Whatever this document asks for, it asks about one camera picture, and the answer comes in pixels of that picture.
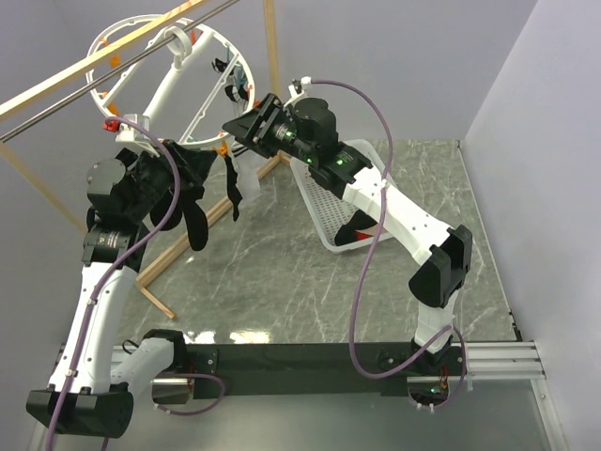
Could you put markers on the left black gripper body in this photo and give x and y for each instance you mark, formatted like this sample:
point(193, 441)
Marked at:
point(159, 177)

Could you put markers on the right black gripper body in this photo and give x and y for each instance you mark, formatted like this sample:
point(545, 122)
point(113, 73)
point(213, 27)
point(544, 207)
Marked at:
point(278, 133)

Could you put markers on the white round clip hanger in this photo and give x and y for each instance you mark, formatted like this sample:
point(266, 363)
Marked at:
point(190, 42)

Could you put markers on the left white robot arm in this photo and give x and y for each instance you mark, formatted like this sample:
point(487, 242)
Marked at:
point(87, 395)

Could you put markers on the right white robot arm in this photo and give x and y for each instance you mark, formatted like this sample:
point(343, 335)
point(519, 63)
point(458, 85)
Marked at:
point(307, 131)

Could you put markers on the white striped hanging sock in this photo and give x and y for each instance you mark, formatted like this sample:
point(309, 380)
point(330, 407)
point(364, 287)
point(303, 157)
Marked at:
point(247, 165)

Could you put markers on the black striped sock at left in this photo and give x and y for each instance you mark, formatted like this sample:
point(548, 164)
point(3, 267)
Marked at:
point(195, 218)

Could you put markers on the white plastic mesh basket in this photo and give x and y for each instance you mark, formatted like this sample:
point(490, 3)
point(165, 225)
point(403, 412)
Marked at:
point(328, 213)

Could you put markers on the black beige red sock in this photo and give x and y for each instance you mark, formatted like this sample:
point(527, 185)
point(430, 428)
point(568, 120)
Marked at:
point(359, 227)

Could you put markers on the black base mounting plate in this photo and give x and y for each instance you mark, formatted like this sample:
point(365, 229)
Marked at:
point(308, 369)

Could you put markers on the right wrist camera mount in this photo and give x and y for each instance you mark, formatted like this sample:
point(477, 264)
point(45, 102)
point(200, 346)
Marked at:
point(297, 90)

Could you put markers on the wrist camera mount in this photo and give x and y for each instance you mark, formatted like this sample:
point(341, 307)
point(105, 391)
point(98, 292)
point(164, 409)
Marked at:
point(131, 138)
point(297, 90)

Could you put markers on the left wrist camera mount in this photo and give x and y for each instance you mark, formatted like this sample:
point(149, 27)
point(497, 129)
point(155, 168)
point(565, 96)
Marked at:
point(131, 138)

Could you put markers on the wooden rack frame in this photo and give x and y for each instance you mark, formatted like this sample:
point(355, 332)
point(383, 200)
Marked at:
point(35, 93)

